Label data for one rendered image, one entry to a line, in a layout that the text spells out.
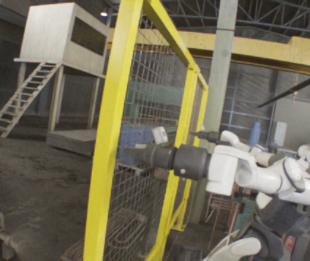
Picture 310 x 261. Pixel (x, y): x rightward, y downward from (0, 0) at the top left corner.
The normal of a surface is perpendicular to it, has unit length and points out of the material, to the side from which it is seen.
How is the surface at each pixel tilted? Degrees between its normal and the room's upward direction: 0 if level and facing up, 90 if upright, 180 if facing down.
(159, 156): 90
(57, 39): 90
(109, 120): 90
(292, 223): 105
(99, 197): 90
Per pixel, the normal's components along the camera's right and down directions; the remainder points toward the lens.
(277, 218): -0.27, 0.30
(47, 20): -0.29, 0.03
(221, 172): -0.25, -0.22
